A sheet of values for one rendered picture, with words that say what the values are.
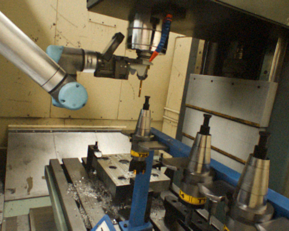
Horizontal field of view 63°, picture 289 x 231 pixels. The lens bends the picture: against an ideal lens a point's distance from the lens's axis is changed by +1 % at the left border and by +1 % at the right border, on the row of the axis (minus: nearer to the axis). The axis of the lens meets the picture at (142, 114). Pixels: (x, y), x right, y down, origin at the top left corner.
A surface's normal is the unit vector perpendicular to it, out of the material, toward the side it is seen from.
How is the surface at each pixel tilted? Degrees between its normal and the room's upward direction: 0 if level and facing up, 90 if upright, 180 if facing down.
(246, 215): 90
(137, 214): 90
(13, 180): 24
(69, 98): 90
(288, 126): 90
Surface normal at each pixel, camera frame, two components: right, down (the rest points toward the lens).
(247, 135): -0.89, -0.04
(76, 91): 0.45, 0.22
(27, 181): 0.31, -0.80
